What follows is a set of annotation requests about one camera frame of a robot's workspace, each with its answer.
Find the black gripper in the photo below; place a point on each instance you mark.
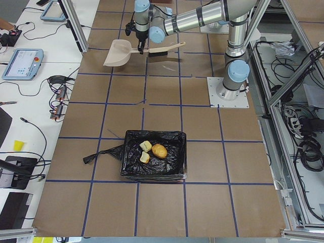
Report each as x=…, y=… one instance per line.
x=140, y=36

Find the beige hand brush black bristles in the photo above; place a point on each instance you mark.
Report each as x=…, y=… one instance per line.
x=162, y=51

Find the beige plastic dustpan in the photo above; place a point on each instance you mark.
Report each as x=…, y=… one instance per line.
x=119, y=53

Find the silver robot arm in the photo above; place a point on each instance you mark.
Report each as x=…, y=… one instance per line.
x=221, y=22
x=153, y=22

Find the bin with black bag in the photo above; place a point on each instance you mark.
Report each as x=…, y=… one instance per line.
x=150, y=155

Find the blue teach pendant far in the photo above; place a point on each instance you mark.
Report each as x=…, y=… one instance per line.
x=53, y=13

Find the blue teach pendant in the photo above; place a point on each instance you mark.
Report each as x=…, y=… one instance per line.
x=24, y=64
x=53, y=13

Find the grey usb hub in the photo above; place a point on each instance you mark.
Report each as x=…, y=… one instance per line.
x=57, y=112
x=61, y=93

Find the pale yellow foam piece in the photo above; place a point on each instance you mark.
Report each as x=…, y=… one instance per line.
x=145, y=146

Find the brown potato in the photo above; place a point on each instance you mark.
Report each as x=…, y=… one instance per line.
x=159, y=151

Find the pale yellow foam chunk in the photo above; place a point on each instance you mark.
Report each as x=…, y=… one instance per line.
x=145, y=157

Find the blue teach pendant near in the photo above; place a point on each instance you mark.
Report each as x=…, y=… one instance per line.
x=24, y=64

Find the yellow sponge piece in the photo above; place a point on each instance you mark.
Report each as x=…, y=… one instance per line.
x=18, y=145

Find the black monitor stand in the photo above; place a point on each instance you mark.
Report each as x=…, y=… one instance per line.
x=16, y=171

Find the black box device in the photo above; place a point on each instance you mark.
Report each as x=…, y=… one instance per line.
x=15, y=210

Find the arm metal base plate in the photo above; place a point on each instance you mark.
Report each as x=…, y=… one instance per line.
x=215, y=28
x=222, y=98

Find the aluminium frame post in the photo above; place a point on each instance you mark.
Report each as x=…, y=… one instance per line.
x=75, y=26

